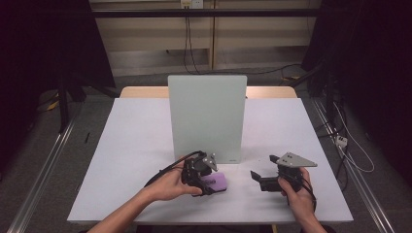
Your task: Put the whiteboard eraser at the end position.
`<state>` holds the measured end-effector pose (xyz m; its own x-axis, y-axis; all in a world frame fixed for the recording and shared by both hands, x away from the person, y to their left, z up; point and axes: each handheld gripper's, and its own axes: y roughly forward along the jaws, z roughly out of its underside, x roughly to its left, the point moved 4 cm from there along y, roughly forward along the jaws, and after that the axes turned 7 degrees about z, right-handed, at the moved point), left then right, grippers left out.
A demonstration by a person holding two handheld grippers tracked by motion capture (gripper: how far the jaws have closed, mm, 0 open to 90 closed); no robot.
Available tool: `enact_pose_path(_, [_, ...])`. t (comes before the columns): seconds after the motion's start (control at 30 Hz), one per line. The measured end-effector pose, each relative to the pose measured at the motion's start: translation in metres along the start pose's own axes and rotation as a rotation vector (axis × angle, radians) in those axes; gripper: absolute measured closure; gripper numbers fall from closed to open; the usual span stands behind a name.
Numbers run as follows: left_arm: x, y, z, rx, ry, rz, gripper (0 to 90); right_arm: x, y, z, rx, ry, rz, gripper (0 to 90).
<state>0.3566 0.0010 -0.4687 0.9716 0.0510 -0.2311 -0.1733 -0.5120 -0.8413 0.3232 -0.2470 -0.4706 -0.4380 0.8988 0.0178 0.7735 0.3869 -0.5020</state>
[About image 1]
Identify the aluminium floor rail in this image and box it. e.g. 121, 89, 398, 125
310, 96, 396, 233
5, 105, 84, 233

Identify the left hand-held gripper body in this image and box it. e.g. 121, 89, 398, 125
180, 150, 219, 196

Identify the person's right hand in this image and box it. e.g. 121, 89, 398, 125
277, 166, 317, 221

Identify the black cable bundle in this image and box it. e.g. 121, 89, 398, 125
315, 103, 351, 192

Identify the black horizontal metal bar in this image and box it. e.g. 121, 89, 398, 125
91, 8, 325, 18

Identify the white power strip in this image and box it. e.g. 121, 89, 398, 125
334, 134, 349, 149

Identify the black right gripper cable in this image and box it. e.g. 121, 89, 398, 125
300, 176, 318, 213

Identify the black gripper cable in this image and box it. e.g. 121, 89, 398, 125
300, 176, 318, 213
143, 150, 206, 188

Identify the purple whiteboard eraser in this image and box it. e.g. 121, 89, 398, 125
199, 171, 228, 196

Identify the white wall socket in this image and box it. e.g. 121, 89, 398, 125
180, 0, 205, 10

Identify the wooden vertical post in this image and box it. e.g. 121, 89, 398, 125
208, 0, 217, 71

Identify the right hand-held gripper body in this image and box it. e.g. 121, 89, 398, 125
276, 151, 319, 194

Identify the glass whiteboard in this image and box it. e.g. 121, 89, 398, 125
167, 75, 248, 165

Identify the black hanging power cable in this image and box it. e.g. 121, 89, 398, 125
183, 7, 199, 76

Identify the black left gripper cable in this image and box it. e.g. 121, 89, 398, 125
143, 150, 206, 188

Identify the wooden table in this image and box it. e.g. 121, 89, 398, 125
119, 85, 298, 99

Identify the black metal stand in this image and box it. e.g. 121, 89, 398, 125
55, 72, 72, 134

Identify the white cable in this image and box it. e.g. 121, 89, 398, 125
332, 101, 376, 174

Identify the black curtain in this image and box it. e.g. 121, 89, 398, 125
0, 0, 117, 98
300, 0, 412, 176

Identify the white table mat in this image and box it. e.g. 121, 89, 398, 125
66, 97, 355, 225

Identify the person's left hand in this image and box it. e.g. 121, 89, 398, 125
141, 160, 204, 203

